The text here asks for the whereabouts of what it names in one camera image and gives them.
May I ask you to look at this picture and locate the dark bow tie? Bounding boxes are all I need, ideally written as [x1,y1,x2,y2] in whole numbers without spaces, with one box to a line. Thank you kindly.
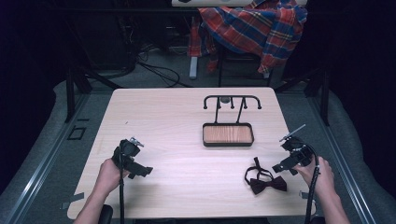
[244,156,289,196]

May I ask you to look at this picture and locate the black padded armrest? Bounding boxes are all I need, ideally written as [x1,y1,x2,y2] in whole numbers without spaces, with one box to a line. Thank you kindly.
[97,203,114,224]

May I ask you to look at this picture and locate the black metal stand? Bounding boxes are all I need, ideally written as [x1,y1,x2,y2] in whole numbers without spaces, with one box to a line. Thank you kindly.
[274,65,332,127]
[63,18,123,124]

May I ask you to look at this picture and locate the black floor cables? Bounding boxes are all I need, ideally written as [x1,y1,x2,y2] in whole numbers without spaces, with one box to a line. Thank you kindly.
[135,46,191,89]

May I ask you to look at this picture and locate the aluminium floor rail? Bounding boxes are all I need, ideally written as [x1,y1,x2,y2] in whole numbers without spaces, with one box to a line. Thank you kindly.
[307,92,378,224]
[4,92,92,224]

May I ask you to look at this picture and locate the person's left hand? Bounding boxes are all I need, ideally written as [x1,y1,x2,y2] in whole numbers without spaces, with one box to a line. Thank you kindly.
[98,158,130,196]

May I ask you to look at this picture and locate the person's right hand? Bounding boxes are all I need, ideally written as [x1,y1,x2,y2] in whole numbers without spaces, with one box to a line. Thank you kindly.
[293,156,335,197]

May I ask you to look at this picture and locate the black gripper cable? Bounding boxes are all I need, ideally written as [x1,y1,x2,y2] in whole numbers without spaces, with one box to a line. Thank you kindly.
[119,146,126,224]
[303,142,321,224]

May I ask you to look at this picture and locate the white desk leg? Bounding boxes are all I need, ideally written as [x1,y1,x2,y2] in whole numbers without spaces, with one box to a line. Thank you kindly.
[189,55,199,80]

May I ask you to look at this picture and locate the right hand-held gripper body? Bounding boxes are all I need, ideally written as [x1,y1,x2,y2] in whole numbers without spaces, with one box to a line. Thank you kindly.
[278,124,316,167]

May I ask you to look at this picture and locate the black rack with wooden tray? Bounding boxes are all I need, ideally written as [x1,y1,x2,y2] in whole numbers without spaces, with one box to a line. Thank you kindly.
[202,94,262,148]

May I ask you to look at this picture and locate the white desk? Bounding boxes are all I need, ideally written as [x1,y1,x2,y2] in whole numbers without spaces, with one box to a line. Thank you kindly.
[171,0,308,8]

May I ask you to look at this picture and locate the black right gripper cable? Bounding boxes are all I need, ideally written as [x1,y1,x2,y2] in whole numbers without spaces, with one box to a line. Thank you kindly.
[303,142,321,224]

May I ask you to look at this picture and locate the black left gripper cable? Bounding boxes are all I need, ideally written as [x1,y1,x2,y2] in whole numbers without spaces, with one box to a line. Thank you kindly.
[119,146,126,224]

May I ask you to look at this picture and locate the grey tape strip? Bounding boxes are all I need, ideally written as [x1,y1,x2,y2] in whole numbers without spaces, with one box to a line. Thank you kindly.
[60,191,86,210]

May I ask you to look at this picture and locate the black chair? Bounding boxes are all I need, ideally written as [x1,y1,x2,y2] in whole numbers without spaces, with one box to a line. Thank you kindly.
[217,46,276,89]

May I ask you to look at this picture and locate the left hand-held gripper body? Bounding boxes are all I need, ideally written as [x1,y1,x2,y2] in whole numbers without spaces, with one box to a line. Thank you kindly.
[111,136,146,172]

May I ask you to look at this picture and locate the red blue plaid shirt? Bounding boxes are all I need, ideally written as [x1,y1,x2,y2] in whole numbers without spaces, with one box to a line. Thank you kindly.
[188,0,309,76]

